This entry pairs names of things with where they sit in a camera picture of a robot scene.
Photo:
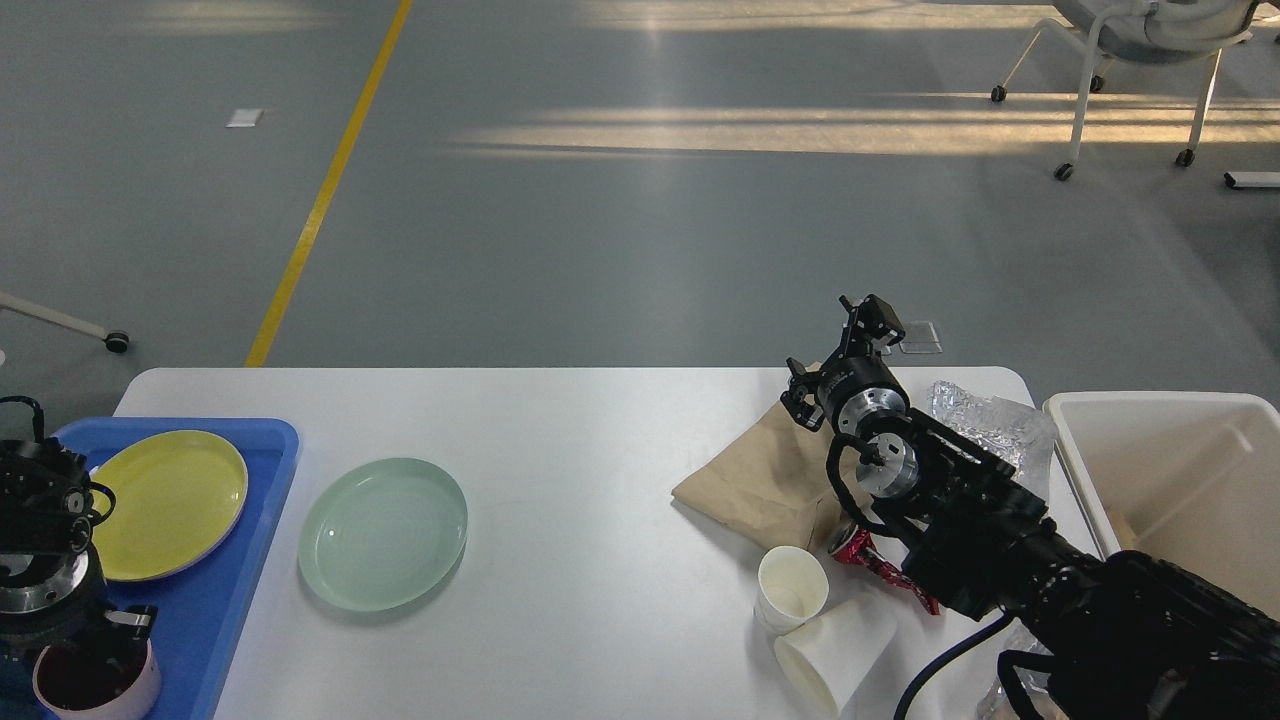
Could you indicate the lying white paper cup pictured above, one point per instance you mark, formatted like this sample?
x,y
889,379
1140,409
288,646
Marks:
x,y
827,659

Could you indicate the clear floor plate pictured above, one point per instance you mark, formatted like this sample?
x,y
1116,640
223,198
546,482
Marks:
x,y
917,338

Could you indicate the white caster leg left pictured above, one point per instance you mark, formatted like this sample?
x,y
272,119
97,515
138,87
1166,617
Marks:
x,y
116,342

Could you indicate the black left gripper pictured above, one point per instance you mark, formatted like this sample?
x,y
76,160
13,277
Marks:
x,y
47,599

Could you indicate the pink mug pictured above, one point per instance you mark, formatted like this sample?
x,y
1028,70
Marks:
x,y
71,685

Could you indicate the white bar on floor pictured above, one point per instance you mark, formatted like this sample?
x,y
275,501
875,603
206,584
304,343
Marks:
x,y
1252,179

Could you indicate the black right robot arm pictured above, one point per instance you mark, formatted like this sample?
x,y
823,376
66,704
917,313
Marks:
x,y
1127,637

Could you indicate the pale green plate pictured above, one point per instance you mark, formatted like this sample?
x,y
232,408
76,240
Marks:
x,y
383,535

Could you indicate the upright white paper cup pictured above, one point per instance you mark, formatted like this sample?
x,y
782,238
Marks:
x,y
791,589

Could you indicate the red crushed wrapper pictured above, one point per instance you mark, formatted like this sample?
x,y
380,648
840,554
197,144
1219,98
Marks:
x,y
854,545

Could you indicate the white plastic bin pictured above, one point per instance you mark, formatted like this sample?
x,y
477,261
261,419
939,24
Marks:
x,y
1187,477

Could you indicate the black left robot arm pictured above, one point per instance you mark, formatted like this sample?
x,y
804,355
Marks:
x,y
49,503

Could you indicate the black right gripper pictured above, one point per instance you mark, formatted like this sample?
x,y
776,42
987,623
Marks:
x,y
858,384

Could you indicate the blue plastic tray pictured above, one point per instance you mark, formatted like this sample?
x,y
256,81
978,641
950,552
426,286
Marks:
x,y
201,609

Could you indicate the clear crumpled plastic wrap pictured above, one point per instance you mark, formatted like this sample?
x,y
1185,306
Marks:
x,y
1017,433

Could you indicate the brown paper bag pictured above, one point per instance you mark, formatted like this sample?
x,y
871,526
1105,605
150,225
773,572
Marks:
x,y
770,485

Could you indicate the yellow plate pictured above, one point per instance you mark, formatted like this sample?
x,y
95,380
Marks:
x,y
177,496

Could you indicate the white rolling chair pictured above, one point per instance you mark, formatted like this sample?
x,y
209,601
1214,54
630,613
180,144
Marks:
x,y
1142,33

